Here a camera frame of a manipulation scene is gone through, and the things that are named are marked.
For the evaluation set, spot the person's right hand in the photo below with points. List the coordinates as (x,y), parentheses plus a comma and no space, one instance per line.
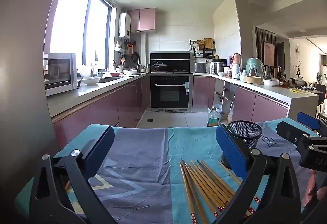
(310,188)

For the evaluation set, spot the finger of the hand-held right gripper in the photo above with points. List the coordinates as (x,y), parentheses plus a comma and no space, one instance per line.
(288,130)
(309,120)

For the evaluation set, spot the pile of wooden chopsticks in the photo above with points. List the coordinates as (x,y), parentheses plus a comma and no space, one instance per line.
(201,183)

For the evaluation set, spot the dark dining chair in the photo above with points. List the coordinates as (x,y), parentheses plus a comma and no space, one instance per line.
(321,98)

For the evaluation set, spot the steel pot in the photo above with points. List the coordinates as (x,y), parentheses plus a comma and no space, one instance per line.
(220,67)

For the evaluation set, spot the pink wall cabinet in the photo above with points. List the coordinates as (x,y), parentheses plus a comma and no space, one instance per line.
(143,19)

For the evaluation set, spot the white jar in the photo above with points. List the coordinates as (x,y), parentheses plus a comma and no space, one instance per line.
(235,71)

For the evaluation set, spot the framed wall picture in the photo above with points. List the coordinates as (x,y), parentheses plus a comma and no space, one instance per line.
(269,54)

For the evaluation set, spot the black wall rack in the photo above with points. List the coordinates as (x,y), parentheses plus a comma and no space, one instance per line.
(204,53)

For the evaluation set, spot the black frying pan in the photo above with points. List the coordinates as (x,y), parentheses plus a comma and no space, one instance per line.
(135,58)

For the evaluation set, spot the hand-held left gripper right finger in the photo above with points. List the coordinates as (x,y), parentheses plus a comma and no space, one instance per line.
(230,152)

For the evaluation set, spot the blue patterned tablecloth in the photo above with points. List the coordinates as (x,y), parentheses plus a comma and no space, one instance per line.
(153,152)

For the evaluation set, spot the white bowl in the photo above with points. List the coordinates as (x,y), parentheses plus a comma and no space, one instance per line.
(90,81)
(270,82)

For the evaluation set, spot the kitchen window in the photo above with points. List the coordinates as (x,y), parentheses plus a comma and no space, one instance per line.
(74,22)

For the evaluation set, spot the white toaster oven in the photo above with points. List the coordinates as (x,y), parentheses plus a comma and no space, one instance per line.
(58,73)

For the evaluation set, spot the cooking oil bottle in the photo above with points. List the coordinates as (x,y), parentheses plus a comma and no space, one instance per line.
(214,119)

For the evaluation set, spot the pink bowl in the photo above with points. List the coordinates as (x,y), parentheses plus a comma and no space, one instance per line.
(115,74)

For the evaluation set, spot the black built-in oven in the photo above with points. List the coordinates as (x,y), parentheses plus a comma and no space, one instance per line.
(170,93)

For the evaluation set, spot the black range hood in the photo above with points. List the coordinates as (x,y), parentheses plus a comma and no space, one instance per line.
(171,56)

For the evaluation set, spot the round bamboo steamer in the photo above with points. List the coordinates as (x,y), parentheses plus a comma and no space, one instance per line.
(252,80)

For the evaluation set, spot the black mesh utensil holder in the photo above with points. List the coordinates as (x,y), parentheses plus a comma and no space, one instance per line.
(245,134)

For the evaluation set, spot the wooden cutting board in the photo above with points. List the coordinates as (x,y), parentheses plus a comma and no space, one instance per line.
(208,43)

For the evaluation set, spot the dark slatted partition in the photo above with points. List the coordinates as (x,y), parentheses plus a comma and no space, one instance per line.
(260,37)

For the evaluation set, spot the grey refrigerator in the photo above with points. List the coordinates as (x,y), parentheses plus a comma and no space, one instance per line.
(20,60)

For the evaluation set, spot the teal plastic cover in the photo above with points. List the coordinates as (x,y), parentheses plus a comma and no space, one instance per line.
(255,65)

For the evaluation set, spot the pink kitchen base cabinets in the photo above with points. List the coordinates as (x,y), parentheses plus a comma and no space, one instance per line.
(102,111)
(255,106)

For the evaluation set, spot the white gas water heater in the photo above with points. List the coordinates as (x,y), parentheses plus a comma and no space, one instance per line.
(124,26)

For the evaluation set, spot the pot with glass lid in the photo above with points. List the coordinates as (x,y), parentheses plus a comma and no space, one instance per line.
(159,65)

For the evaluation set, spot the white basin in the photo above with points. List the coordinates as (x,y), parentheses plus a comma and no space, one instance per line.
(130,71)

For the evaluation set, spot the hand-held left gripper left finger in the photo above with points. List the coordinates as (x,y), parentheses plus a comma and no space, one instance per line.
(102,152)

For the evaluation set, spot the wall clock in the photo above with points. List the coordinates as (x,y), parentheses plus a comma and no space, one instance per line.
(297,50)

